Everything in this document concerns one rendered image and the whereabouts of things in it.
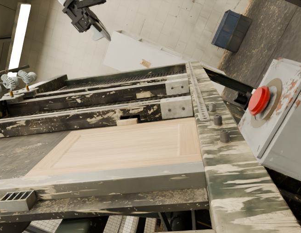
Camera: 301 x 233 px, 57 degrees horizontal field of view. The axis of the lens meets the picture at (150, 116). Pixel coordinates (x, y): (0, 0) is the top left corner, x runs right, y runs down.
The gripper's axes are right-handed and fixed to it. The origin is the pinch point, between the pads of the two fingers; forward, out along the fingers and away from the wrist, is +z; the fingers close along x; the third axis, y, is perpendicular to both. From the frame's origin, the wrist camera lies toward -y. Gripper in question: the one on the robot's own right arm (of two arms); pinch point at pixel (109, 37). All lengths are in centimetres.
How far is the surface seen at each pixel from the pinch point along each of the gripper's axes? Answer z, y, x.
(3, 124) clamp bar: -3, 59, 10
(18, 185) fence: 17, 26, 61
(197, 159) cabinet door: 42, -9, 50
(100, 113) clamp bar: 20.1, 21.8, 8.8
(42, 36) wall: -159, 232, -487
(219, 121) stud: 43, -17, 36
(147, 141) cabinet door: 35.0, 4.5, 34.2
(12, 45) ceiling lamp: -153, 237, -371
